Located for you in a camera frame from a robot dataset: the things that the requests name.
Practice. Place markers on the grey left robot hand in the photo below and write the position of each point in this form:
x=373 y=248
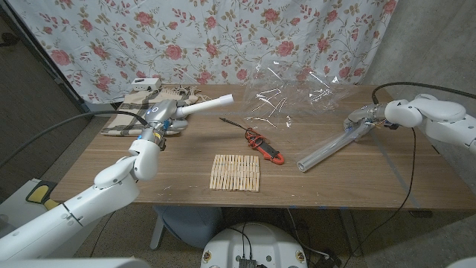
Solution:
x=161 y=111

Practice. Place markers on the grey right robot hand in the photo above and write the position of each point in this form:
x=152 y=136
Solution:
x=366 y=113

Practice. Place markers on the long clear plastic tube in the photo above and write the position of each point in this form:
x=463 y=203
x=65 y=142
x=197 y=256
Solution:
x=323 y=150

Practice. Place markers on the clear plastic bag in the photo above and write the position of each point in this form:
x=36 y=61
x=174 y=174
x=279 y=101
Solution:
x=294 y=95

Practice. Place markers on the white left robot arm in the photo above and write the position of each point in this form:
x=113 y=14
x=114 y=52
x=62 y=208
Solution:
x=104 y=193

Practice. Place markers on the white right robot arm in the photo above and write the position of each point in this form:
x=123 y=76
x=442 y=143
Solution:
x=439 y=119

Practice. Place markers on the beige plaid fringed cloth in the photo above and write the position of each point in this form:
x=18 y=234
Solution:
x=128 y=119

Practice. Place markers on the floral rose backdrop cloth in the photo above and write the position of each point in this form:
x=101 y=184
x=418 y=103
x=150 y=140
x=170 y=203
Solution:
x=223 y=37

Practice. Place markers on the white power strip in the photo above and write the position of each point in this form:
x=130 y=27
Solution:
x=145 y=84

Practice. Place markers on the grey tape strip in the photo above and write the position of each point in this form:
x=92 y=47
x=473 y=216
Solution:
x=223 y=112
x=394 y=171

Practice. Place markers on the black test probe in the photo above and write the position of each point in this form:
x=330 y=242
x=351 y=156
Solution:
x=232 y=123

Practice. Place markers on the wooden clothespin row mat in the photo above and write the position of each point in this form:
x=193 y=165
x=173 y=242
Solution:
x=234 y=173

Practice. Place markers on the red clamp meter with leads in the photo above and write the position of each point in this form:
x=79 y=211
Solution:
x=269 y=152

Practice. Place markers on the black table foot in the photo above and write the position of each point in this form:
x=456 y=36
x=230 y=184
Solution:
x=421 y=214

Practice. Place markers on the blue-grey seat under table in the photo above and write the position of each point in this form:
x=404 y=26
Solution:
x=189 y=223

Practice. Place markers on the grey table leg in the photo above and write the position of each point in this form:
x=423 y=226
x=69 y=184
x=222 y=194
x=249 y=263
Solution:
x=351 y=232

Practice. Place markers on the white seat leg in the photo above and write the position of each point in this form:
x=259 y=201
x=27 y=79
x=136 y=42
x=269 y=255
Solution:
x=157 y=234

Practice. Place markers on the dark partition panel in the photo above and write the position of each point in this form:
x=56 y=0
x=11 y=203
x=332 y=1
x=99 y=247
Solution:
x=29 y=111

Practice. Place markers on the yellow and black floor object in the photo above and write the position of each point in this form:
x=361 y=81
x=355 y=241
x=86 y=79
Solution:
x=39 y=193

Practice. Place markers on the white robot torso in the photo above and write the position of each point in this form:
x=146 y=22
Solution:
x=256 y=245

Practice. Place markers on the white floor platform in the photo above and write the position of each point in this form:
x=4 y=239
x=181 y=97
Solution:
x=15 y=208

